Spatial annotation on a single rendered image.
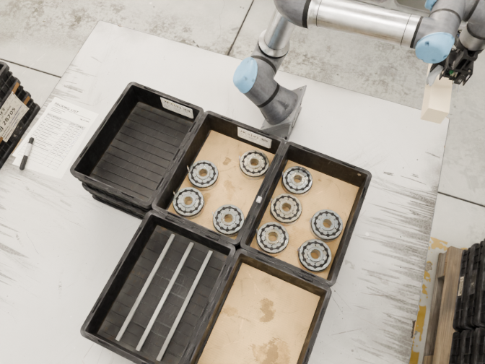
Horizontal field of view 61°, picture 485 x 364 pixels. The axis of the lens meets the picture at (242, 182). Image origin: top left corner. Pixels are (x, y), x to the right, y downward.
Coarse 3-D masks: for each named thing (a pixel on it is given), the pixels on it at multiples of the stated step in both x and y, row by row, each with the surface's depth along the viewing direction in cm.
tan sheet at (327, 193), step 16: (288, 160) 145; (320, 176) 143; (320, 192) 140; (336, 192) 140; (352, 192) 140; (288, 208) 138; (304, 208) 138; (320, 208) 138; (336, 208) 138; (304, 224) 136; (272, 240) 133; (304, 240) 133; (336, 240) 133; (288, 256) 131; (320, 272) 129
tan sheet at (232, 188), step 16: (208, 144) 148; (224, 144) 148; (240, 144) 148; (224, 160) 145; (224, 176) 143; (240, 176) 143; (208, 192) 140; (224, 192) 140; (240, 192) 140; (256, 192) 140; (208, 208) 138; (240, 208) 138; (208, 224) 136
